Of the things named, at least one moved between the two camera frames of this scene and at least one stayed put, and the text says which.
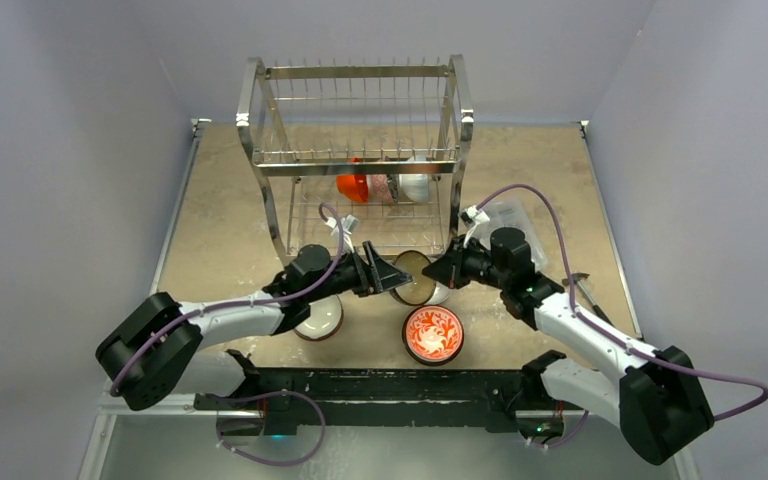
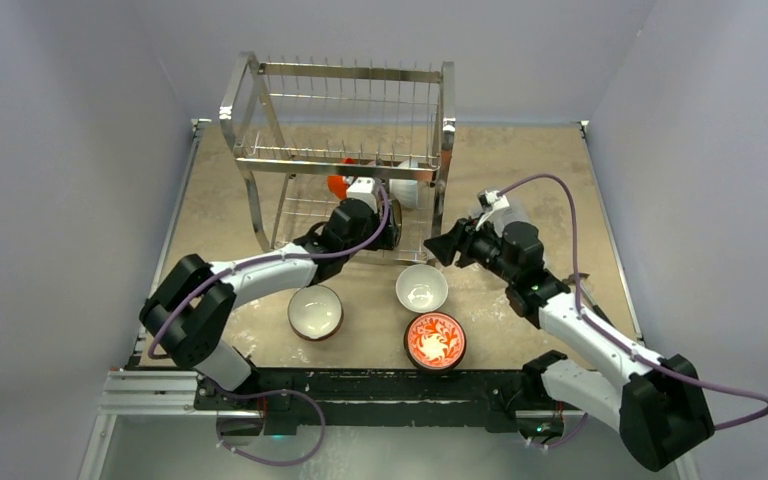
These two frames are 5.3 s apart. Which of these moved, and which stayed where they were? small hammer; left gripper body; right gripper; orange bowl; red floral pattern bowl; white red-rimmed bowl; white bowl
Moved: left gripper body; white bowl; orange bowl; right gripper
Stayed: small hammer; red floral pattern bowl; white red-rimmed bowl
